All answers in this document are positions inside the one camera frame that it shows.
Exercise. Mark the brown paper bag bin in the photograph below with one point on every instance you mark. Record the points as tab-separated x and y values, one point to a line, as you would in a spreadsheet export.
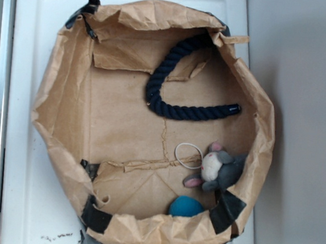
130	102

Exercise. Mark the grey plush bunny toy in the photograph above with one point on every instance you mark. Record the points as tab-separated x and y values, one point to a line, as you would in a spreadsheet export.
219	170

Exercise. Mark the teal blue ball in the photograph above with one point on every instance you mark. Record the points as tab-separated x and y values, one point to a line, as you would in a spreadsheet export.
185	206

